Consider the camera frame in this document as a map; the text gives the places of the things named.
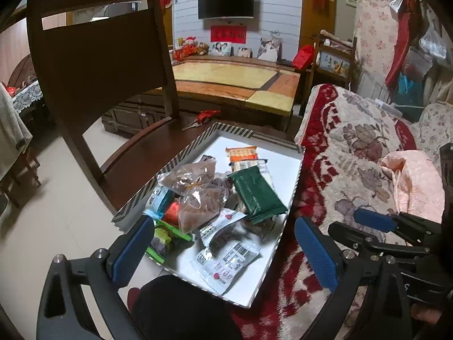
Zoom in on white plastic bag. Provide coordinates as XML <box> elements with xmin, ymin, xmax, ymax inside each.
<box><xmin>419</xmin><ymin>25</ymin><xmax>448</xmax><ymax>59</ymax></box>

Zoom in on white barcode snack packet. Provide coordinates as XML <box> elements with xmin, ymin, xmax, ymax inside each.
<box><xmin>191</xmin><ymin>239</ymin><xmax>260</xmax><ymax>294</ymax></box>

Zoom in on blue plastic bag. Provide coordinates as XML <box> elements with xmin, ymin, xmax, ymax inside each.
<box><xmin>398</xmin><ymin>73</ymin><xmax>425</xmax><ymax>107</ymax></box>

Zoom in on dark green snack packet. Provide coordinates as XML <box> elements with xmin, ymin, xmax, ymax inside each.
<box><xmin>227</xmin><ymin>167</ymin><xmax>288</xmax><ymax>224</ymax></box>

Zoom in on silver biscuit packet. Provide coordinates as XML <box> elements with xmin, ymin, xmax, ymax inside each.
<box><xmin>229</xmin><ymin>159</ymin><xmax>271</xmax><ymax>185</ymax></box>

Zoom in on table with lace cloth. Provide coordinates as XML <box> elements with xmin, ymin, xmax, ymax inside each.
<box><xmin>0</xmin><ymin>78</ymin><xmax>45</xmax><ymax>114</ymax></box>

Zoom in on low wooden cabinet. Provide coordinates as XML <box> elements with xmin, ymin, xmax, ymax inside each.
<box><xmin>102</xmin><ymin>55</ymin><xmax>307</xmax><ymax>139</ymax></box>

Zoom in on pink quilt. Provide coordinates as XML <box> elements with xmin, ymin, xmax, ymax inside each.
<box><xmin>379</xmin><ymin>150</ymin><xmax>445</xmax><ymax>215</ymax></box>

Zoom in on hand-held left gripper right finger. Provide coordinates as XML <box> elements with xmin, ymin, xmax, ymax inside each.
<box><xmin>294</xmin><ymin>216</ymin><xmax>413</xmax><ymax>340</ymax></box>

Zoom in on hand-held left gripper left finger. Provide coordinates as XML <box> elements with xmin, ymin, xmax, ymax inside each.
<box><xmin>37</xmin><ymin>216</ymin><xmax>156</xmax><ymax>340</ymax></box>

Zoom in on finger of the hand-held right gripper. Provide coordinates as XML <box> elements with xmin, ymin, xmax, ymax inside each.
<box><xmin>354</xmin><ymin>208</ymin><xmax>439</xmax><ymax>236</ymax></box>
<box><xmin>327</xmin><ymin>221</ymin><xmax>381</xmax><ymax>252</ymax></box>

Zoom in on wall mounted television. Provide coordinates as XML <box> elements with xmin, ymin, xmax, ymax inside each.
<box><xmin>197</xmin><ymin>0</ymin><xmax>255</xmax><ymax>20</ymax></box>

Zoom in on floral fabric cover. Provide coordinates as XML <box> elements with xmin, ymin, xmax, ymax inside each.
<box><xmin>354</xmin><ymin>0</ymin><xmax>425</xmax><ymax>96</ymax></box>

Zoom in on floral plush blanket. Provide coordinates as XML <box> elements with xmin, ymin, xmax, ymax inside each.
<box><xmin>230</xmin><ymin>83</ymin><xmax>453</xmax><ymax>340</ymax></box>

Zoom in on dark brown snack packet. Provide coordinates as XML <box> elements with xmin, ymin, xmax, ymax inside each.
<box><xmin>241</xmin><ymin>216</ymin><xmax>277</xmax><ymax>243</ymax></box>

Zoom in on person's right hand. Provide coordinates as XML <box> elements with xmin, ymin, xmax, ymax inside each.
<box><xmin>411</xmin><ymin>305</ymin><xmax>446</xmax><ymax>326</ymax></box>

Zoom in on clear bag of brown snacks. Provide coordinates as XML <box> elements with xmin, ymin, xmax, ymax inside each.
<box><xmin>177</xmin><ymin>188</ymin><xmax>229</xmax><ymax>234</ymax></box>

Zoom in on red wall banner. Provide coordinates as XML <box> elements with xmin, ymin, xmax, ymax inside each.
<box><xmin>211</xmin><ymin>25</ymin><xmax>247</xmax><ymax>43</ymax></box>

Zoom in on clear plastic snack bag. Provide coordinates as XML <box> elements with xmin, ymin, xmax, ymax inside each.
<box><xmin>166</xmin><ymin>159</ymin><xmax>217</xmax><ymax>195</ymax></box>

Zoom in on grey towel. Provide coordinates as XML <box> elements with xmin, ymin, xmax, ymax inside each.
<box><xmin>0</xmin><ymin>83</ymin><xmax>32</xmax><ymax>181</ymax></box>

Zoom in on clear packet of dark snack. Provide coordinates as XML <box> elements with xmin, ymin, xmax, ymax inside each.
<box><xmin>212</xmin><ymin>179</ymin><xmax>234</xmax><ymax>199</ymax></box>

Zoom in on red garment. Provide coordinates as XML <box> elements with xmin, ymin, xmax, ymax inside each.
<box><xmin>385</xmin><ymin>0</ymin><xmax>418</xmax><ymax>87</ymax></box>

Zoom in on red handled scissors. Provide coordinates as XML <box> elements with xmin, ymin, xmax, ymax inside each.
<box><xmin>182</xmin><ymin>110</ymin><xmax>220</xmax><ymax>130</ymax></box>

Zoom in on plush toys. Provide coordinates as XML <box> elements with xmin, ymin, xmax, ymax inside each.
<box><xmin>173</xmin><ymin>36</ymin><xmax>209</xmax><ymax>61</ymax></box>

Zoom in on white snack packet pink mark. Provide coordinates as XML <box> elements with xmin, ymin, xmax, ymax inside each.
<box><xmin>196</xmin><ymin>208</ymin><xmax>248</xmax><ymax>252</ymax></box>

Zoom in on dark wooden chair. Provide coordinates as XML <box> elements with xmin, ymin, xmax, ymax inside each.
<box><xmin>26</xmin><ymin>0</ymin><xmax>301</xmax><ymax>216</ymax></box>

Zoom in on striped cardboard box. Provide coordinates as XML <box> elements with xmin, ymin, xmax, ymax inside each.
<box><xmin>111</xmin><ymin>121</ymin><xmax>305</xmax><ymax>309</ymax></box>

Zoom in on wooden shelf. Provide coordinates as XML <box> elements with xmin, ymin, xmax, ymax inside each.
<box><xmin>311</xmin><ymin>30</ymin><xmax>358</xmax><ymax>89</ymax></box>

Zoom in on red orange snack packet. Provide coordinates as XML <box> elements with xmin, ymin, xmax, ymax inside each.
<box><xmin>164</xmin><ymin>202</ymin><xmax>183</xmax><ymax>224</ymax></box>

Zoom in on green and black snack packet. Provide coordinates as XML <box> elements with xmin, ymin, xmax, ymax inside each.
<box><xmin>145</xmin><ymin>220</ymin><xmax>193</xmax><ymax>264</ymax></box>

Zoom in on blue and white snack packet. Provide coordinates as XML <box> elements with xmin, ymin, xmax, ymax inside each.
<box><xmin>145</xmin><ymin>184</ymin><xmax>174</xmax><ymax>218</ymax></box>

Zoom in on red bag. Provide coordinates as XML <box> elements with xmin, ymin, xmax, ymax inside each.
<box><xmin>293</xmin><ymin>44</ymin><xmax>315</xmax><ymax>69</ymax></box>

